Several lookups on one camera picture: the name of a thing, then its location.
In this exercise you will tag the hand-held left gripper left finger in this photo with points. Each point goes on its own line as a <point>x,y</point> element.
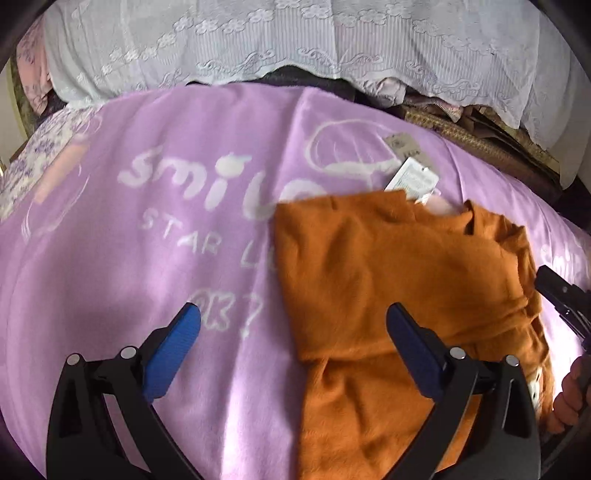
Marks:
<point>175,350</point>

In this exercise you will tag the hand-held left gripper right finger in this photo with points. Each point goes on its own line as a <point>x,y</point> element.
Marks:
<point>413,350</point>

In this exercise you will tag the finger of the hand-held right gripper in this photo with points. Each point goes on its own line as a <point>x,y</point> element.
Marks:
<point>551,278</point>
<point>570,314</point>

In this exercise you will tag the orange knit sweater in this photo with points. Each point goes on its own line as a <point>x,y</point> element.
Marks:
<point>369,258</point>

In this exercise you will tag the person's right hand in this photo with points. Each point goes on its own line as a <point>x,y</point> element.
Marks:
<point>570,397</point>

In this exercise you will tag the purple printed blanket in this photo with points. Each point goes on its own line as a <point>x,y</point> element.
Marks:
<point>161,258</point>

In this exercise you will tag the brown woven mat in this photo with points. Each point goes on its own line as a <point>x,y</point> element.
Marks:
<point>489,143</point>

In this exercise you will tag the white paper tag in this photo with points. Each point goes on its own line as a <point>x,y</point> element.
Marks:
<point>411,177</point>

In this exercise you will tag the beige paper tag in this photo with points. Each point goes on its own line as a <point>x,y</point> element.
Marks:
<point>399,142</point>

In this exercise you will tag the white purple floral sheet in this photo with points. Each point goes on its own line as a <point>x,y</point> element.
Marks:
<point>41,147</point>

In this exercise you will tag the dark cloth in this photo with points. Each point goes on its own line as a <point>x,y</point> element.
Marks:
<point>304,81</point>

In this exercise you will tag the pink floral cloth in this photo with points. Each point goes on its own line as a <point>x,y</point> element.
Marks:
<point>32,69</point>

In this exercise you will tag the white lace cloth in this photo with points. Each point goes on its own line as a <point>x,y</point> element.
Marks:
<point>277,37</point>

